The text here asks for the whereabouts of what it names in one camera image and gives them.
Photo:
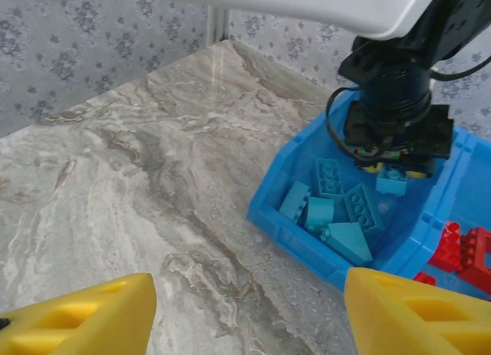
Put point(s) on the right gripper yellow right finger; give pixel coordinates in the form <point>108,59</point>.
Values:
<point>383,316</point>

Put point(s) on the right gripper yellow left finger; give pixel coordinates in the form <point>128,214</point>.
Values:
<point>76,320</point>

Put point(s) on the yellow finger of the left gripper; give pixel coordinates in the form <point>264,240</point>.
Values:
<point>372,168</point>
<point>420,174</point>

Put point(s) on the long blue studded lego brick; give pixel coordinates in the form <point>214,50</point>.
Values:
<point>328,176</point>

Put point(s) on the small red lego brick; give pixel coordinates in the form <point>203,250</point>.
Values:
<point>424,279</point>

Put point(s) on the small blue lego brick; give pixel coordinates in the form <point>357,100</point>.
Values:
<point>320,213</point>

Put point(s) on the light blue sloped lego brick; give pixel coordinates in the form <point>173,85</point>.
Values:
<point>347,242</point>

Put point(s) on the wide red lego brick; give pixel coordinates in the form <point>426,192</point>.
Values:
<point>447,247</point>

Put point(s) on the red lego window frame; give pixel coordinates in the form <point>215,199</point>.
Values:
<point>475,267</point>

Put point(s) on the blue three-compartment plastic bin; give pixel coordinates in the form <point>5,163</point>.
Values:
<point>291,240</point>

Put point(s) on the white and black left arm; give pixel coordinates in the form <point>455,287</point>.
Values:
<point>307,6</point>

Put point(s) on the aluminium frame post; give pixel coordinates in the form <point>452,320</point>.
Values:
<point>218,23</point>

